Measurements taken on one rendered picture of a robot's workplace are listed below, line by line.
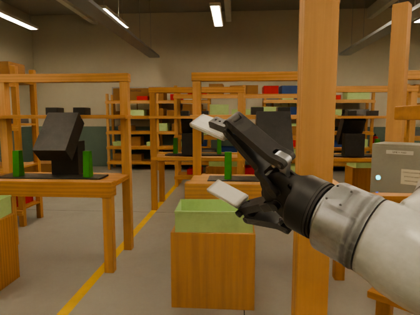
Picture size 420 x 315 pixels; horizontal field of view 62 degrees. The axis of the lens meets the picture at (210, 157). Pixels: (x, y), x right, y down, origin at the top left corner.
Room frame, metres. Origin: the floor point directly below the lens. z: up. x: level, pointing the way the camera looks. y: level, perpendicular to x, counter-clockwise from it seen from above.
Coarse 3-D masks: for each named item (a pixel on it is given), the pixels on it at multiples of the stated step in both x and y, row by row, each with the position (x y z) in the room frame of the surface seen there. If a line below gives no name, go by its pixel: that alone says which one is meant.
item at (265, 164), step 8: (232, 136) 0.46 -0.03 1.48; (232, 144) 0.47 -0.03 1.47; (240, 144) 0.46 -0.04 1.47; (240, 152) 0.47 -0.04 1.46; (248, 152) 0.46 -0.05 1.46; (248, 160) 0.46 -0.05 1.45; (256, 160) 0.46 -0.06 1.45; (264, 160) 0.46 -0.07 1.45; (256, 168) 0.46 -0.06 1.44; (264, 168) 0.46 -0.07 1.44; (272, 168) 0.47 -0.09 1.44; (256, 176) 0.46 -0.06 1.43; (264, 176) 0.45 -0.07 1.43; (264, 184) 0.45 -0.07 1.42; (272, 184) 0.45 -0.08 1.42; (272, 192) 0.45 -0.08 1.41
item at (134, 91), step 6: (114, 90) 10.86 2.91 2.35; (132, 90) 10.82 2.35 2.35; (138, 90) 10.81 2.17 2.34; (144, 90) 10.79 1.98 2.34; (114, 96) 10.86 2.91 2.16; (132, 96) 10.82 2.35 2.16; (114, 108) 10.86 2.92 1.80; (132, 108) 10.82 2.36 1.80; (138, 108) 10.81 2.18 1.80; (144, 108) 10.79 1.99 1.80; (114, 114) 10.86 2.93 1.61
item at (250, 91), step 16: (176, 96) 7.58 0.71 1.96; (208, 96) 7.53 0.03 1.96; (224, 96) 7.50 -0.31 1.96; (256, 96) 7.45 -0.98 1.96; (272, 96) 7.43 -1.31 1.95; (288, 96) 7.41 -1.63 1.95; (176, 112) 7.62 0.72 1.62; (224, 112) 7.60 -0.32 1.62; (176, 128) 7.62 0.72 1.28; (176, 176) 7.58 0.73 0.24; (192, 176) 7.55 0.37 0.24
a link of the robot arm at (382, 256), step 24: (384, 216) 0.35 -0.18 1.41; (408, 216) 0.34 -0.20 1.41; (360, 240) 0.35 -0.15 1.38; (384, 240) 0.33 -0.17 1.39; (408, 240) 0.32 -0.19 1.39; (360, 264) 0.35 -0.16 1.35; (384, 264) 0.33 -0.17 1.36; (408, 264) 0.31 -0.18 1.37; (384, 288) 0.33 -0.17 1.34; (408, 288) 0.31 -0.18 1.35
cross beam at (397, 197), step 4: (372, 192) 1.07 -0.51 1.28; (376, 192) 1.07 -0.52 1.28; (380, 192) 1.07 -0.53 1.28; (384, 192) 1.07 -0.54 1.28; (388, 192) 1.07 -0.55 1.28; (384, 196) 1.03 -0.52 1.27; (388, 196) 1.02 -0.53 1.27; (392, 196) 1.02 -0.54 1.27; (396, 196) 1.02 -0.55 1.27; (400, 196) 1.02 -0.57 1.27; (404, 196) 1.02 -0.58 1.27; (408, 196) 1.02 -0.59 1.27; (392, 200) 1.02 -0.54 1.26; (396, 200) 1.02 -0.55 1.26; (400, 200) 1.02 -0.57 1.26
